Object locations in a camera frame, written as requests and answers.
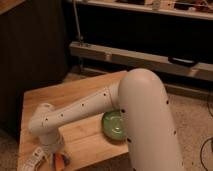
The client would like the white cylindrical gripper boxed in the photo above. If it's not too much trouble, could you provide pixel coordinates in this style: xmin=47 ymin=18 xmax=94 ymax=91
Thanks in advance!
xmin=39 ymin=132 xmax=64 ymax=154

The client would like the orange pepper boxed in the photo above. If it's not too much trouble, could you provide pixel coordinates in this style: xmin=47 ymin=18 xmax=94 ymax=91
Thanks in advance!
xmin=55 ymin=153 xmax=65 ymax=171

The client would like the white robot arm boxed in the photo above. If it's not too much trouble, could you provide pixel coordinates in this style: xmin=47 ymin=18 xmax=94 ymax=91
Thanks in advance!
xmin=28 ymin=68 xmax=184 ymax=171

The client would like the blue cloth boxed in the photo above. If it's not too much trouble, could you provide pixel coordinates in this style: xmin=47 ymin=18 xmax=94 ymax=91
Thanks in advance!
xmin=50 ymin=153 xmax=70 ymax=171

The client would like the wooden table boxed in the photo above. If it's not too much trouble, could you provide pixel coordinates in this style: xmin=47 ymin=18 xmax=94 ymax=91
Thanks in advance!
xmin=17 ymin=71 xmax=128 ymax=171

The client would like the green bowl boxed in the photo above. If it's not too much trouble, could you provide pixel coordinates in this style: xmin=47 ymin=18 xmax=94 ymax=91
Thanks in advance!
xmin=102 ymin=110 xmax=126 ymax=141

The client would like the metal stand pole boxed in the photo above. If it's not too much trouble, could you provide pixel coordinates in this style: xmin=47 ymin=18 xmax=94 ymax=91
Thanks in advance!
xmin=72 ymin=0 xmax=83 ymax=46

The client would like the long grey case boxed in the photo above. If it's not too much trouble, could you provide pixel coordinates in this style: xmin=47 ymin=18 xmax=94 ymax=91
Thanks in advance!
xmin=69 ymin=41 xmax=213 ymax=81

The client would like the upper wooden shelf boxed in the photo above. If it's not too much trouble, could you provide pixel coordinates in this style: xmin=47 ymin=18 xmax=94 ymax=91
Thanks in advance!
xmin=67 ymin=0 xmax=213 ymax=21

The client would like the black case handle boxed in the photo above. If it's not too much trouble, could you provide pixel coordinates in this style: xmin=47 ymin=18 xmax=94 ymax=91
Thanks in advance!
xmin=168 ymin=57 xmax=198 ymax=67

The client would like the black floor cable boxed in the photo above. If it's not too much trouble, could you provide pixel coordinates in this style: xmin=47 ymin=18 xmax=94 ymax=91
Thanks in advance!
xmin=199 ymin=94 xmax=213 ymax=171

